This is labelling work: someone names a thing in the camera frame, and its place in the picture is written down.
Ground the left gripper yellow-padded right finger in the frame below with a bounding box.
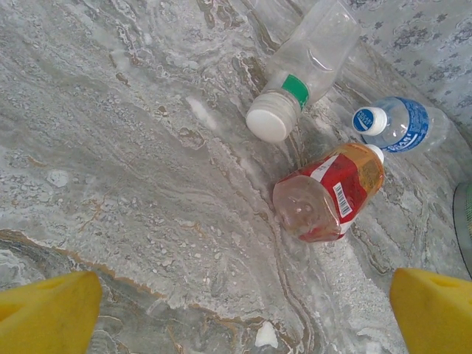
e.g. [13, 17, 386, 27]
[389, 268, 472, 354]

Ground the left gripper yellow-padded left finger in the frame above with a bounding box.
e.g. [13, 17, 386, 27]
[0, 271, 103, 354]

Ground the green mesh bin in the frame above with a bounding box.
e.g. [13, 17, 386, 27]
[452, 180, 472, 280]

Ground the orange bottle, red label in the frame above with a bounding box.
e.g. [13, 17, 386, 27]
[272, 142, 386, 244]

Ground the small blue-label bottle, white cap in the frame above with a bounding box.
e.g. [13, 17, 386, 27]
[352, 96, 462, 154]

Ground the clear bottle, white cap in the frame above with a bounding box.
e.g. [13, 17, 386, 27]
[246, 0, 362, 143]

